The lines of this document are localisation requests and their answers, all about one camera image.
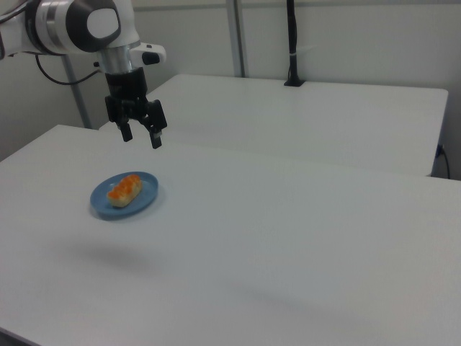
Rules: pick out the orange-topped bread roll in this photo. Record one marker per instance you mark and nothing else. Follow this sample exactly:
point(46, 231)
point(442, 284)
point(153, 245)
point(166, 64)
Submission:
point(125, 192)

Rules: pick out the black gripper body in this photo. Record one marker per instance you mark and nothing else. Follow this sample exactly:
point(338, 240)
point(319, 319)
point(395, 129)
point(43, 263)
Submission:
point(126, 93)

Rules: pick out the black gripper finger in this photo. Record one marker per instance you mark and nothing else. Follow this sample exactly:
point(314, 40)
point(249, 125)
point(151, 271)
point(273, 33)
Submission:
point(126, 132)
point(157, 124)

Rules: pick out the blue oval plate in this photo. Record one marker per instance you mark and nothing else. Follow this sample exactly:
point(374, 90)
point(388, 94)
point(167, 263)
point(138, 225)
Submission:
point(124, 195)

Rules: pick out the grey wall frame post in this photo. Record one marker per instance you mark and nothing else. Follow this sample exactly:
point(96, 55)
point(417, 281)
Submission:
point(77, 93)
point(236, 37)

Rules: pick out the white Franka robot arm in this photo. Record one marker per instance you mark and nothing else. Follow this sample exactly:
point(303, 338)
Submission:
point(68, 25)

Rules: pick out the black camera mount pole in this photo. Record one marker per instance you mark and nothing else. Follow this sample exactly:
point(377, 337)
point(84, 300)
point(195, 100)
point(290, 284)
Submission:
point(293, 43)

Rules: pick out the white rear table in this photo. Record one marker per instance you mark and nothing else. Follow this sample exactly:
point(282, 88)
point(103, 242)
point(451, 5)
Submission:
point(306, 119)

